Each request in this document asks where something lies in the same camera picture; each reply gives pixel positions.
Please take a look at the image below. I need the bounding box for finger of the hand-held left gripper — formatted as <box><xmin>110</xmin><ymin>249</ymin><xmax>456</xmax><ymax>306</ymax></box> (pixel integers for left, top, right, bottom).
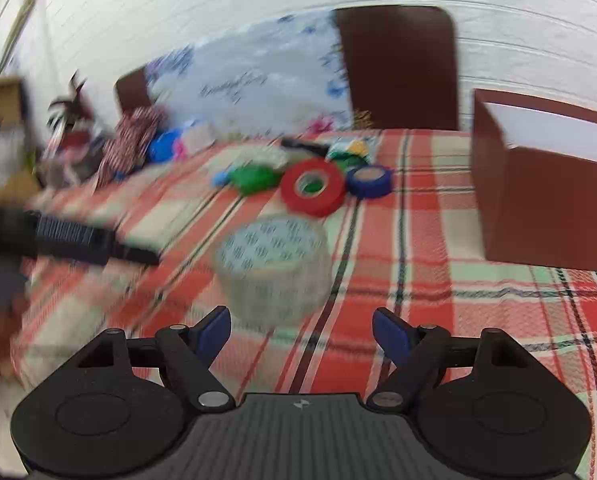
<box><xmin>33</xmin><ymin>212</ymin><xmax>162</xmax><ymax>267</ymax></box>

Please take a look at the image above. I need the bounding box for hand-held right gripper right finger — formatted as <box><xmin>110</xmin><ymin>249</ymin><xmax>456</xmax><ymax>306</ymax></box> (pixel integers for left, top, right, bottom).
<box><xmin>366</xmin><ymin>307</ymin><xmax>529</xmax><ymax>413</ymax></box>

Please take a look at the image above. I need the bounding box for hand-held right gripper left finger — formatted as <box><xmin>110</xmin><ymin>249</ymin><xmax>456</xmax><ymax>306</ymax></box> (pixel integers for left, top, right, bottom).
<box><xmin>73</xmin><ymin>306</ymin><xmax>236</xmax><ymax>413</ymax></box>

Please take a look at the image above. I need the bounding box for clear printed packing tape roll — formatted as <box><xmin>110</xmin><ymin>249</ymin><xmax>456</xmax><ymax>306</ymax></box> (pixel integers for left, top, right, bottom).
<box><xmin>212</xmin><ymin>214</ymin><xmax>333</xmax><ymax>325</ymax></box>

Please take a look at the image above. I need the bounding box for blue tape roll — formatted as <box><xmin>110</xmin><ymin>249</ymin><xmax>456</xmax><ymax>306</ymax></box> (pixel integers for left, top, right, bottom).
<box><xmin>346</xmin><ymin>164</ymin><xmax>394</xmax><ymax>200</ymax></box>

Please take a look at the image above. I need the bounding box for red tape roll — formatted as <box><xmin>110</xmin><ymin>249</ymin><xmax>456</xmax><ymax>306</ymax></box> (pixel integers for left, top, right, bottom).
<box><xmin>280</xmin><ymin>157</ymin><xmax>348</xmax><ymax>218</ymax></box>

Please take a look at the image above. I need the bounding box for green tape roll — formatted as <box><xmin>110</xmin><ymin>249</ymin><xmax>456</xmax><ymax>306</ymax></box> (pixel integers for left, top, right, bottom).
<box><xmin>228</xmin><ymin>165</ymin><xmax>282</xmax><ymax>196</ymax></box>

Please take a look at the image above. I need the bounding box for colourful plastic packet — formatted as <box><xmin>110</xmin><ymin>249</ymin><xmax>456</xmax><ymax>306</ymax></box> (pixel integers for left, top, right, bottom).
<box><xmin>327</xmin><ymin>136</ymin><xmax>377</xmax><ymax>167</ymax></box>

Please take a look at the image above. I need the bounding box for black rectangular object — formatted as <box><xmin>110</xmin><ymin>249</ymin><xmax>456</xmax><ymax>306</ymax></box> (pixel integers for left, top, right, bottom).
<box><xmin>280</xmin><ymin>137</ymin><xmax>330</xmax><ymax>157</ymax></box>

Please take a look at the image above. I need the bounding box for brown cardboard storage box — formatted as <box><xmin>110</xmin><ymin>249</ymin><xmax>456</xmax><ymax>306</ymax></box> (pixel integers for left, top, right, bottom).
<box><xmin>471</xmin><ymin>88</ymin><xmax>597</xmax><ymax>275</ymax></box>

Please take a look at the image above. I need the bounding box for plaid tablecloth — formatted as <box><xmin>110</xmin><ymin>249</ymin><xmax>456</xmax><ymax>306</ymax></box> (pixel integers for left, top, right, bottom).
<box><xmin>11</xmin><ymin>129</ymin><xmax>597</xmax><ymax>480</ymax></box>

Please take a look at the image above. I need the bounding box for gift basket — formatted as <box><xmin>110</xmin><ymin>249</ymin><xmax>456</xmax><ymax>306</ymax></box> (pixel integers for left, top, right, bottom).
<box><xmin>41</xmin><ymin>110</ymin><xmax>109</xmax><ymax>186</ymax></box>

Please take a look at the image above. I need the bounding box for red checked cloth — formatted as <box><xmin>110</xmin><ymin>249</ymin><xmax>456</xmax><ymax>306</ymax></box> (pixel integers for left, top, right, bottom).
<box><xmin>96</xmin><ymin>106</ymin><xmax>166</xmax><ymax>188</ymax></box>

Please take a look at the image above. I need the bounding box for blue tissue pack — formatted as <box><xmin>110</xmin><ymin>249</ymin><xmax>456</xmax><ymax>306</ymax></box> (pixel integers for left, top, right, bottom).
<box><xmin>147</xmin><ymin>121</ymin><xmax>218</xmax><ymax>163</ymax></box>

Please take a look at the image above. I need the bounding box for tan cardboard box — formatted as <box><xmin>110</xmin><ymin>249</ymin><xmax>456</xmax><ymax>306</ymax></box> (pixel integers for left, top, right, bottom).
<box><xmin>0</xmin><ymin>76</ymin><xmax>42</xmax><ymax>196</ymax></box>

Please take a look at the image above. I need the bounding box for dark feather decoration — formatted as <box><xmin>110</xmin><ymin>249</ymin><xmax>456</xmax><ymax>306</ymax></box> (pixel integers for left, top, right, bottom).
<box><xmin>48</xmin><ymin>71</ymin><xmax>96</xmax><ymax>126</ymax></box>

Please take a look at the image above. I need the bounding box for floral printed board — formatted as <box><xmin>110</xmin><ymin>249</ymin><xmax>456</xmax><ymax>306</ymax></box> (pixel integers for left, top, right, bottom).
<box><xmin>146</xmin><ymin>12</ymin><xmax>354</xmax><ymax>141</ymax></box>

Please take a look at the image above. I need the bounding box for large brown chair back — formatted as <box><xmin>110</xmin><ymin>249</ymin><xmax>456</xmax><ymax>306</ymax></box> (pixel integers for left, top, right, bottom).
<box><xmin>335</xmin><ymin>6</ymin><xmax>460</xmax><ymax>132</ymax></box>

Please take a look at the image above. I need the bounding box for yellow wall trim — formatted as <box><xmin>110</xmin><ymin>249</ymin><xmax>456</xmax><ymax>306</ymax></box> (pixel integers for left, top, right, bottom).
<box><xmin>0</xmin><ymin>0</ymin><xmax>62</xmax><ymax>78</ymax></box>

